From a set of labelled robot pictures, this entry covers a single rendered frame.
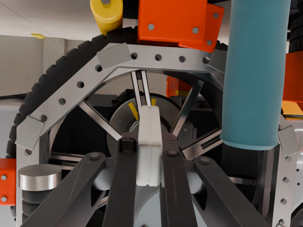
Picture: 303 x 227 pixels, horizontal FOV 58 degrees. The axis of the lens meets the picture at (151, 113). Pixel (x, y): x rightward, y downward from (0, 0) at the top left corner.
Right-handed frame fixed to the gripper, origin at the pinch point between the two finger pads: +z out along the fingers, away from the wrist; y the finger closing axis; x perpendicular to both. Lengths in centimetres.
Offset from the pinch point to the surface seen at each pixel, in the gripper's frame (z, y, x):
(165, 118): 79, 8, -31
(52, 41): 406, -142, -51
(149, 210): 12.0, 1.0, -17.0
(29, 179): 5.1, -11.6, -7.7
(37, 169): 7.4, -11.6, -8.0
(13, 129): 33.9, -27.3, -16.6
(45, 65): 396, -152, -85
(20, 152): 25.3, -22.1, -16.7
